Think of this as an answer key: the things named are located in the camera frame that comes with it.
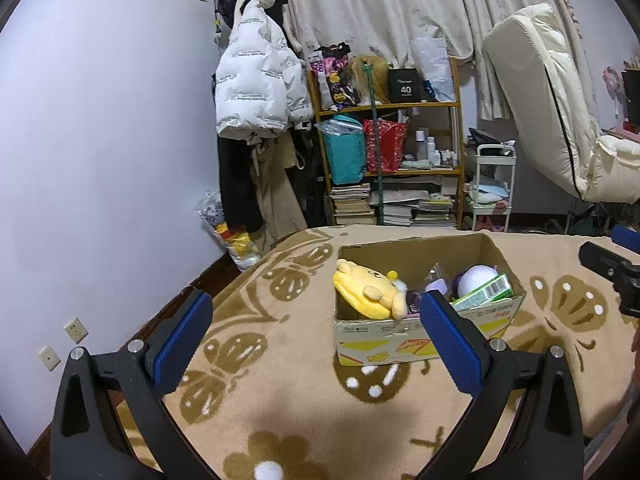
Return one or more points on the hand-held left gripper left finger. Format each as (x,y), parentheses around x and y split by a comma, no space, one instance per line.
(182,345)

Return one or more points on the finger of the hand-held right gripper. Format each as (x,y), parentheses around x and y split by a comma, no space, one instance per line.
(627,239)
(602,260)

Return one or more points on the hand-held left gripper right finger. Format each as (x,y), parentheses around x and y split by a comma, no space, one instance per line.
(450,345)

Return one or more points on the green packet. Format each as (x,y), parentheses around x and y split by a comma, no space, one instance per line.
(485,292)

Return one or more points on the purple white plush toy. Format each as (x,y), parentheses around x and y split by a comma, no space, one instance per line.
(475,280)

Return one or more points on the printed cardboard box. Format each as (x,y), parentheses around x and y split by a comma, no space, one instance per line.
(380,332)

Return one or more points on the yellow plush toy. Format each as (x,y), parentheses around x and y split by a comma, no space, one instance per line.
(360,285)

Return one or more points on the clear plastic bag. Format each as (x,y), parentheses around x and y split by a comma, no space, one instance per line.
(230,245)

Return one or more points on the light blue cloth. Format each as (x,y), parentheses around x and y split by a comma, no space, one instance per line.
(487,192)

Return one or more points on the wide stack of books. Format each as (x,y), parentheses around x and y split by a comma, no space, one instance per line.
(425,210)

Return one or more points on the white metal cart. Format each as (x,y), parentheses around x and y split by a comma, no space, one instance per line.
(492,148)

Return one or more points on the pink desk fan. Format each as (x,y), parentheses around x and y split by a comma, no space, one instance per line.
(612,80)

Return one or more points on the black coat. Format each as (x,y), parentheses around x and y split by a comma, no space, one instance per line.
(235,185)

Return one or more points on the tall stack of books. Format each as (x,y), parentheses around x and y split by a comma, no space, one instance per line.
(352,207)

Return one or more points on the black pouch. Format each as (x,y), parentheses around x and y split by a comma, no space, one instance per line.
(487,136)

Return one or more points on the beige trousers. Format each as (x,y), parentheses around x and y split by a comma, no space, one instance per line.
(275,195)

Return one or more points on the cream recliner chair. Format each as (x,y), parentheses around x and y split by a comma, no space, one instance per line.
(540,85)

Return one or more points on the group of toiletry bottles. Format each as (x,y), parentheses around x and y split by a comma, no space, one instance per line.
(430,147)

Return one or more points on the green pole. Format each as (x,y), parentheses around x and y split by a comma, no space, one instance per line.
(376,160)

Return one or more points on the dark hanging clothes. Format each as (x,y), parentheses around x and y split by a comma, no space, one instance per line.
(312,180)

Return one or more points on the red patterned bag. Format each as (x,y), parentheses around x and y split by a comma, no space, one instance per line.
(385,145)

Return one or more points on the teal bag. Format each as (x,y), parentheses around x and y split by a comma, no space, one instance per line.
(345,155)

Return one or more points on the yellow wooden shelf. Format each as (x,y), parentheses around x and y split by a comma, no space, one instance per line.
(400,106)

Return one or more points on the black box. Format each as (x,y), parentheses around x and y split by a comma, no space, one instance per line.
(405,85)

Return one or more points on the translucent plastic bag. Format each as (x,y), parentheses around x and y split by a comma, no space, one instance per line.
(430,60)

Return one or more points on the white puffer jacket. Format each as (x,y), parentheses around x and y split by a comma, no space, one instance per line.
(255,80)

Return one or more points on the dark figure doll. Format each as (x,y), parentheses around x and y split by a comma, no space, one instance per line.
(342,91)

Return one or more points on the blond wig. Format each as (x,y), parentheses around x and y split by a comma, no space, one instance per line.
(357,72)

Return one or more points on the pink black packet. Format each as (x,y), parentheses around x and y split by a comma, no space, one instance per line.
(327,60)

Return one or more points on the cream floral curtains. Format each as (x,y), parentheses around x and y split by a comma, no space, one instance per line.
(375,5)

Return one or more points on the white wall socket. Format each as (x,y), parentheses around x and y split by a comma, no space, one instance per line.
(76,330)
(50,358)

